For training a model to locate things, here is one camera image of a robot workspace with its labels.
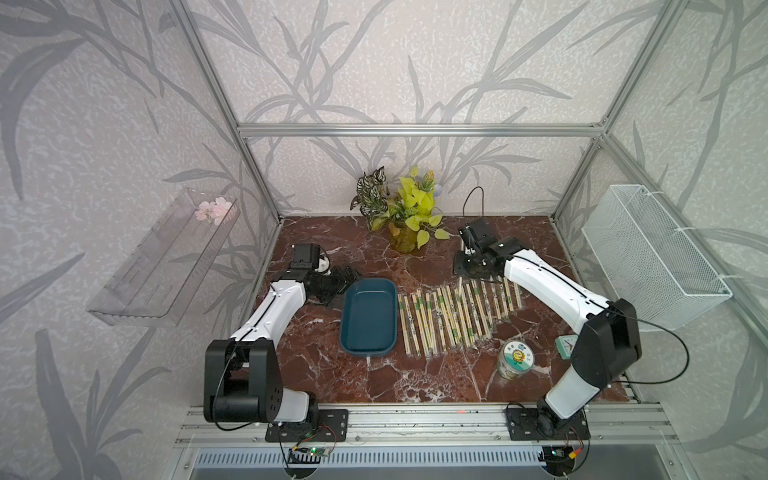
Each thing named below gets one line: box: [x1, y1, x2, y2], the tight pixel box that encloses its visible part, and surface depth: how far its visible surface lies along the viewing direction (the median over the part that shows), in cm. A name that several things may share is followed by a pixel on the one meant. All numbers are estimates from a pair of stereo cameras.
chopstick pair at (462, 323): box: [451, 287, 472, 349], surface depth 93 cm
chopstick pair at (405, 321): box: [398, 293, 413, 356], surface depth 93 cm
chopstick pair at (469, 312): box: [462, 283, 482, 344], surface depth 95 cm
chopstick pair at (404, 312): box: [398, 293, 412, 356], surface depth 93 cm
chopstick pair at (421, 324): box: [411, 291, 433, 360], surface depth 93 cm
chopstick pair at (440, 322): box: [431, 290, 450, 354], surface depth 93 cm
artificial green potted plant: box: [350, 166, 442, 253], surface depth 96 cm
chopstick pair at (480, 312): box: [470, 278, 490, 338], surface depth 96 cm
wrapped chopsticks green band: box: [456, 276, 470, 341], surface depth 93 cm
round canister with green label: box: [497, 339, 535, 380], surface depth 79 cm
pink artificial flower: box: [194, 197, 234, 226], surface depth 77 cm
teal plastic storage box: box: [340, 277, 398, 358], surface depth 93 cm
